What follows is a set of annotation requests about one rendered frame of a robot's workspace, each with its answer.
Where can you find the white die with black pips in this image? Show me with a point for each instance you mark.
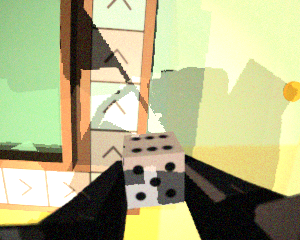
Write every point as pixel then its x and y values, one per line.
pixel 154 169

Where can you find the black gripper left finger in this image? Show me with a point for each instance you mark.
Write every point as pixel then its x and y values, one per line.
pixel 98 212

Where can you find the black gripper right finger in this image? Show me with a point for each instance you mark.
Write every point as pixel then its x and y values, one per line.
pixel 225 207

